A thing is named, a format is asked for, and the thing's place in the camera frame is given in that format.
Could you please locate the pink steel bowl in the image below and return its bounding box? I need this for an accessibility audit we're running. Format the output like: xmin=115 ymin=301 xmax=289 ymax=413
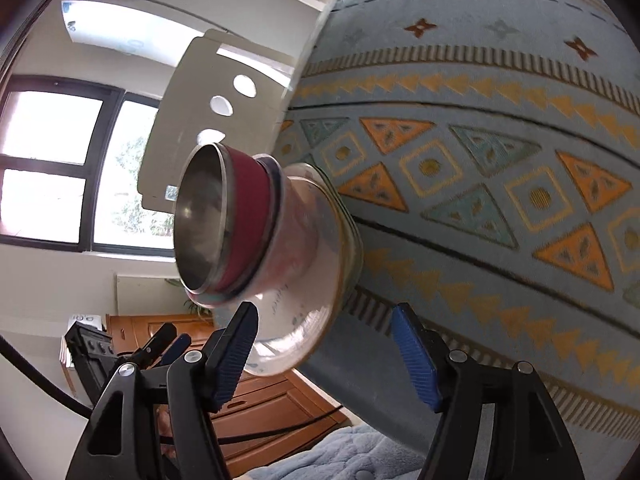
xmin=172 ymin=142 xmax=273 ymax=297

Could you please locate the light blue fleece clothing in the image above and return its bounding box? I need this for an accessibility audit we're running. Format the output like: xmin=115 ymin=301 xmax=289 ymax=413
xmin=245 ymin=422 xmax=436 ymax=480

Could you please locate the round blue floral plate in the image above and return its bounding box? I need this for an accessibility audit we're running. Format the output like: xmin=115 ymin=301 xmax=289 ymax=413
xmin=242 ymin=162 xmax=365 ymax=378

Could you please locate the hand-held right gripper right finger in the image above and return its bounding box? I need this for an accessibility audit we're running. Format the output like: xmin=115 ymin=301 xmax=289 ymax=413
xmin=391 ymin=302 xmax=586 ymax=480

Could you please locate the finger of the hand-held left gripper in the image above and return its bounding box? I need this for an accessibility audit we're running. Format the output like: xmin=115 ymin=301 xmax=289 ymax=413
xmin=131 ymin=322 xmax=178 ymax=368
xmin=157 ymin=332 xmax=193 ymax=366

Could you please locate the black cable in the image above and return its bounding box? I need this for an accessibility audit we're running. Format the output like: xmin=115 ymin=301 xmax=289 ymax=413
xmin=0 ymin=332 xmax=96 ymax=418

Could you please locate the black framed window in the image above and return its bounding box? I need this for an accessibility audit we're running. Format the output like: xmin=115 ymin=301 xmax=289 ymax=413
xmin=0 ymin=75 xmax=176 ymax=261

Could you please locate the patterned blue table mat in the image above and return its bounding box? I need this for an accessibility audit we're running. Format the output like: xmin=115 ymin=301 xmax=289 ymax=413
xmin=212 ymin=0 xmax=640 ymax=438

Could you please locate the green potted plant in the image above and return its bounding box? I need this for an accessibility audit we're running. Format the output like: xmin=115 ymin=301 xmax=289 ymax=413
xmin=182 ymin=280 xmax=216 ymax=318

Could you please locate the pink ceramic bowl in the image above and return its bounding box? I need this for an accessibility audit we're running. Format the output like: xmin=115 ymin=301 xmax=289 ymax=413
xmin=252 ymin=156 xmax=353 ymax=313

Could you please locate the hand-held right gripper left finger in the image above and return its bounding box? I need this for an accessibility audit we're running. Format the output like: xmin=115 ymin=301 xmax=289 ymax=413
xmin=65 ymin=302 xmax=259 ymax=480

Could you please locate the wooden cabinet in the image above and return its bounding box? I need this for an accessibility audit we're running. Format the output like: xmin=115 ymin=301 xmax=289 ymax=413
xmin=105 ymin=312 xmax=348 ymax=478

